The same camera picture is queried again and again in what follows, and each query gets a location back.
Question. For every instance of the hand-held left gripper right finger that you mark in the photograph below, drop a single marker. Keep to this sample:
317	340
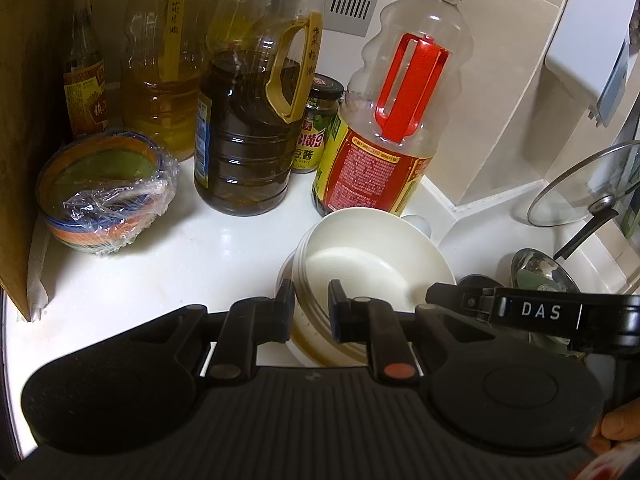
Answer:
336	320

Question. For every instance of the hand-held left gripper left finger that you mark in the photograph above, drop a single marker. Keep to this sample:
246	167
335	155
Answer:
285	310

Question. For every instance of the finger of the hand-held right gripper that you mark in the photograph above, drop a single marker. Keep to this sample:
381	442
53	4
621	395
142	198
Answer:
460	300

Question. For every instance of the beige ribbed bowl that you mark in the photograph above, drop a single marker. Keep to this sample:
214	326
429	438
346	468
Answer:
312	310

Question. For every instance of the person's right hand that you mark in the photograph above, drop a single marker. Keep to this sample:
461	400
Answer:
625	425

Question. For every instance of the white egg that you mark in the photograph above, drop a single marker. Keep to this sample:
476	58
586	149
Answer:
417	222

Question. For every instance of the glass pot lid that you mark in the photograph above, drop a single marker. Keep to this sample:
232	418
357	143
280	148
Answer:
575	195

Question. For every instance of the large dark oil bottle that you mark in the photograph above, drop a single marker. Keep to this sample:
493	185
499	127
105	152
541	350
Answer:
240	170

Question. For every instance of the red white printed clothing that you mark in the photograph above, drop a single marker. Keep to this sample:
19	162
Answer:
610	470

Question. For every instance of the green sauce jar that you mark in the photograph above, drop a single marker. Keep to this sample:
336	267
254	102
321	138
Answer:
315	135

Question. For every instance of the plastic-wrapped colourful bowl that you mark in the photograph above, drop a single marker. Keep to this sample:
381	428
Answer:
100	195

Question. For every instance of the pale yellow oil bottle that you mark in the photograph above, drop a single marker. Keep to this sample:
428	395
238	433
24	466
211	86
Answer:
160	110

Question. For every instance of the small yellow-capped sauce bottle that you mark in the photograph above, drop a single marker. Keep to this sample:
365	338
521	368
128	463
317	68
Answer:
85	100

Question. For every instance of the brown cardboard board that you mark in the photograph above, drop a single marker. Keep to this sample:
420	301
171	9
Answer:
20	160

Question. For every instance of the white blue wall box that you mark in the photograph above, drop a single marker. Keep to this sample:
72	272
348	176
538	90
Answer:
575	60

